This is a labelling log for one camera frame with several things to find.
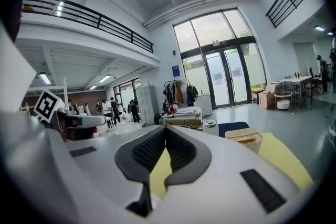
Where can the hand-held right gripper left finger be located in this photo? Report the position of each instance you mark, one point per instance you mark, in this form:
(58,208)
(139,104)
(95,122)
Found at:
(86,181)

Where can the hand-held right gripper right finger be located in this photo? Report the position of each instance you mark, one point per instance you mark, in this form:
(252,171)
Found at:
(223,186)

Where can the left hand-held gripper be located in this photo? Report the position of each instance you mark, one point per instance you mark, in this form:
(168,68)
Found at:
(47,106)

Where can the fluorescent ceiling tube light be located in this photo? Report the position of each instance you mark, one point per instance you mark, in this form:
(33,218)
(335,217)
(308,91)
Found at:
(44,78)
(105,78)

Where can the beige cardboard box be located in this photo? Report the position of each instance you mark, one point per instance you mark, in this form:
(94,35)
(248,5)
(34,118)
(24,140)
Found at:
(245,139)

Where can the grey metal lockers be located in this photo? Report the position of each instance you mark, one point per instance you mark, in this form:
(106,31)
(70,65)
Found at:
(147,103)

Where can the dark blue chair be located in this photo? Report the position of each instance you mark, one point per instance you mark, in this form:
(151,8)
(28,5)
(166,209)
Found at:
(232,128)

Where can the white round robot vacuum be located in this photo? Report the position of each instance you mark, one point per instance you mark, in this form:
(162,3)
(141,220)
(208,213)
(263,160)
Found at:
(210,122)

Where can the stack of flat cardboard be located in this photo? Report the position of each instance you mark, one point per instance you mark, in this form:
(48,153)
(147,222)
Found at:
(183,117)

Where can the red helmet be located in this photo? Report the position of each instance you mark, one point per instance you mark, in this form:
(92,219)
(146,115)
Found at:
(172,108)

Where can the person's white shirt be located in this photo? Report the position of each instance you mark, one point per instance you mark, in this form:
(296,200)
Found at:
(14,73)

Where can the clothes rack with garments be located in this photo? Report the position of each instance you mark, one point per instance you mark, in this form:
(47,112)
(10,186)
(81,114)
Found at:
(179,93)

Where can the open brown cardboard boxes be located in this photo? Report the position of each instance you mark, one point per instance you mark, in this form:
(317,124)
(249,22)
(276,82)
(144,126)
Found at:
(268,97)

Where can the long black mezzanine railing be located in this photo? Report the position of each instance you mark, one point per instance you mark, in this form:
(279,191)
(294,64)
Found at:
(86,17)

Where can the round white side table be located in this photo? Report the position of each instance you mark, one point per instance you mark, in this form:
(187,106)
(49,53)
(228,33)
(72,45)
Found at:
(283,101)

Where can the black framed glass double door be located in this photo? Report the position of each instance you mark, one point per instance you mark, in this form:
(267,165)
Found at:
(226,77)

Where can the white work table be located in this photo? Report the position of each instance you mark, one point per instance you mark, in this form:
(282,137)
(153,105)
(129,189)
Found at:
(298,81)

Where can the blue wall poster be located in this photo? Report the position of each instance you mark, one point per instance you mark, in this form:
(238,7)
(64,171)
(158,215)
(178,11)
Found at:
(176,71)

